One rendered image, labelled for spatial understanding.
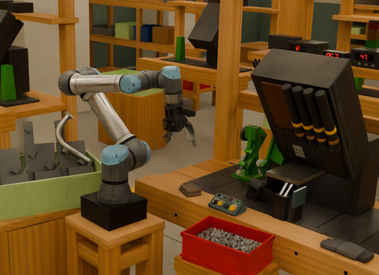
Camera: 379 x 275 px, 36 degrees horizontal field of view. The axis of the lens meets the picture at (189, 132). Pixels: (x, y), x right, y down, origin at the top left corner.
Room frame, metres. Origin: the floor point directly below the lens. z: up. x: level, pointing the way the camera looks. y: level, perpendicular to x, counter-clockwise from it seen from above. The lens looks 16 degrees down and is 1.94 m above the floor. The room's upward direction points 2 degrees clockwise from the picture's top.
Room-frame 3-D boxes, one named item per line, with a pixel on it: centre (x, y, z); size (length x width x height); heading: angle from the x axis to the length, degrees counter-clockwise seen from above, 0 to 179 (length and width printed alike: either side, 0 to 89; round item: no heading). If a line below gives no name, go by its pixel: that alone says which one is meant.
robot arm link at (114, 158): (2.40, 0.32, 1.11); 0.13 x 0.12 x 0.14; 149
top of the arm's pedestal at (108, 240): (2.39, 0.32, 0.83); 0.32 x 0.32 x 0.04; 44
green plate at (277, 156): (2.52, -0.42, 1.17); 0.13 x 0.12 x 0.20; 48
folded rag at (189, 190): (2.60, -0.01, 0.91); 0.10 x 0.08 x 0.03; 24
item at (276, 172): (2.39, -0.51, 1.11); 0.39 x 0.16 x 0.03; 138
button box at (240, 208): (2.42, -0.18, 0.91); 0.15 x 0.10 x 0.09; 48
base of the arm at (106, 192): (2.39, 0.32, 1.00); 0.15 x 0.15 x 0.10
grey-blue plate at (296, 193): (2.34, -0.48, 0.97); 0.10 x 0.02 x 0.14; 138
